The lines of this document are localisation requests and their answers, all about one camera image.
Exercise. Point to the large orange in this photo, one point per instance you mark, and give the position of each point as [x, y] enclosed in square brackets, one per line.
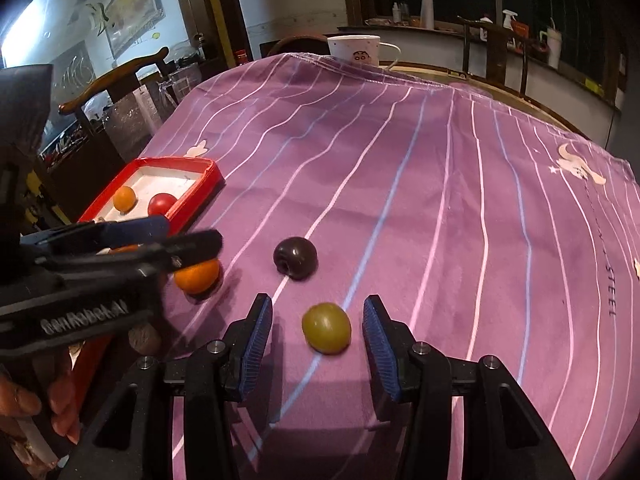
[197, 276]

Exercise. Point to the purple striped tablecloth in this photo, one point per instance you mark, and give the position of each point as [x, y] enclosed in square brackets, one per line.
[400, 185]

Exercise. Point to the white paper cup stack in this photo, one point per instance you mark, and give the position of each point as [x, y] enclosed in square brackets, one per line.
[426, 7]

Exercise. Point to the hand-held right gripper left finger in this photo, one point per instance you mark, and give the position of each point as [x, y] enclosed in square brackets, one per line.
[255, 345]

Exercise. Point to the red tray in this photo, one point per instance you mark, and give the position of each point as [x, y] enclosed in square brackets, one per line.
[200, 185]

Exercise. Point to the white tumbler with straw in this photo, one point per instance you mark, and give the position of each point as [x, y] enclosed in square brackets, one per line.
[553, 45]

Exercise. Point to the white spray bottle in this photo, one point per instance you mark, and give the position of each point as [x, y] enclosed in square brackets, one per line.
[508, 22]

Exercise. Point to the small beige brown-faced chunk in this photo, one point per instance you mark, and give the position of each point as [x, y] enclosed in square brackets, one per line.
[142, 338]

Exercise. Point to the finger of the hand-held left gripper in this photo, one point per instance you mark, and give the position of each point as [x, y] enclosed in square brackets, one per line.
[150, 255]
[100, 232]

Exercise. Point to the red plastic object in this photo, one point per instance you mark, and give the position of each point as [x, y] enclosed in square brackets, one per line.
[92, 360]

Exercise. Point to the dark wooden carved chair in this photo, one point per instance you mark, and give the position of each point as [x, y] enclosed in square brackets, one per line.
[495, 45]

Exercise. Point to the small orange kumquat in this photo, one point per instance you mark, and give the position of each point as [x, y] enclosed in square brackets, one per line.
[124, 198]

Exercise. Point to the white cartoon mug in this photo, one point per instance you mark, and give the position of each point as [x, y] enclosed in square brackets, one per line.
[357, 50]

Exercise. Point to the dark purple plum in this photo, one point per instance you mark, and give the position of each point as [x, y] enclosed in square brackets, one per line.
[295, 258]

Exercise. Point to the clear plastic container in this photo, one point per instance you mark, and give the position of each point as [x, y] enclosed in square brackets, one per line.
[132, 120]

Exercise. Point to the red tomato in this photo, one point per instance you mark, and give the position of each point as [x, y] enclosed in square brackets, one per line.
[161, 204]

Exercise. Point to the red-capped bottle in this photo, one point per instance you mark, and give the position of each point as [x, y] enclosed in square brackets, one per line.
[241, 57]

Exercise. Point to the orange box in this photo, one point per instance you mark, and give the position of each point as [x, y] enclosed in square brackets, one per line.
[520, 27]

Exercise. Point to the framed wall picture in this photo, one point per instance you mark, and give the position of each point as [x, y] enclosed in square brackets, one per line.
[132, 10]

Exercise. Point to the person's left hand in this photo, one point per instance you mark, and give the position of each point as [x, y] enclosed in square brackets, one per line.
[20, 402]

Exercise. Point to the small clear bottle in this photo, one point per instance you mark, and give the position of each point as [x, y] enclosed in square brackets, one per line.
[396, 12]

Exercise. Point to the curved-back wooden chair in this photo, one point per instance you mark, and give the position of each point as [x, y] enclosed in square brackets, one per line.
[115, 75]

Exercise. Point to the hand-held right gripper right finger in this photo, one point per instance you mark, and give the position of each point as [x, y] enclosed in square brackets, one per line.
[380, 350]

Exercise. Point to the yellow sponge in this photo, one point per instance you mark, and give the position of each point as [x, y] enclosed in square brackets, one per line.
[592, 85]

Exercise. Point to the green grape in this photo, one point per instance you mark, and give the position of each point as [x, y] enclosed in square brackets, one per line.
[326, 327]

